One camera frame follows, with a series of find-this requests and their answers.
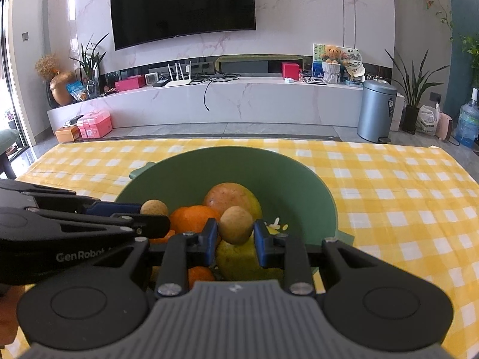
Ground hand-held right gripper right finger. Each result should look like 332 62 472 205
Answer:
254 219 390 295

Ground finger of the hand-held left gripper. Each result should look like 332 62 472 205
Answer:
22 191 142 217
56 213 171 238

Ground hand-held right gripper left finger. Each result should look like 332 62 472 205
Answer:
77 218 219 297

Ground small brown round fruit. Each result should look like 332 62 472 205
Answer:
219 206 254 245
140 199 169 217

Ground orange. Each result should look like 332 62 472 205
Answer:
169 205 222 245
150 229 176 245
187 265 217 290

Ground green plastic bowl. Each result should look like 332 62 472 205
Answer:
115 147 354 296

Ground person's left hand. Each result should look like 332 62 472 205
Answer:
0 286 25 346

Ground yellow-green pear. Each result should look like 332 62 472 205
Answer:
216 237 285 282

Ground red-green mango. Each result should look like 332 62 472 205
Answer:
203 182 263 225

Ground pink storage case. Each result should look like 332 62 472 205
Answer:
77 111 113 139

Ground orange box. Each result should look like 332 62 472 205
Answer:
55 126 81 143

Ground green chair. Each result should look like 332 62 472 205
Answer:
0 129 19 156

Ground blue snack bag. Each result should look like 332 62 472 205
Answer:
66 81 90 101

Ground pink flat box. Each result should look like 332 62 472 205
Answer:
115 76 146 92

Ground copper vase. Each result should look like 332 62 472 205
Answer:
49 71 77 106

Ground potted plant in glass vase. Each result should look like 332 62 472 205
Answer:
70 33 109 100

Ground yellow checked tablecloth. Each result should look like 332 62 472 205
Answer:
15 137 479 359

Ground white router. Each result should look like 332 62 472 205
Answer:
165 61 193 88

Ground white marble television console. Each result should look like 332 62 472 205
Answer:
47 76 365 143

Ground dried flowers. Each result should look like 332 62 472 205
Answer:
35 53 60 83

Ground grey pedal trash can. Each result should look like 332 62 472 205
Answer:
357 80 398 144

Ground teddy bear in white pot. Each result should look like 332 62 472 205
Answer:
322 45 342 83

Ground tall potted plant black pot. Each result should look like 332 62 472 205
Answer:
385 47 450 134

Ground landscape picture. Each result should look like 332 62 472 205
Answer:
312 44 343 79

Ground printed paper fan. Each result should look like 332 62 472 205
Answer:
342 51 365 83

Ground white plastic bag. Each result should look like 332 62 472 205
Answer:
415 104 440 136

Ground black flat-screen television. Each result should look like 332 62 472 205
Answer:
110 0 257 50

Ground pink small heater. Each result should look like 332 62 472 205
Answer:
436 112 454 142

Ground blue water jug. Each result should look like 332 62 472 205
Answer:
456 88 479 147

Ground green leafy plant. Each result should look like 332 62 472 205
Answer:
460 34 479 79

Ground black cable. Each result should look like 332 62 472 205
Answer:
204 77 240 111

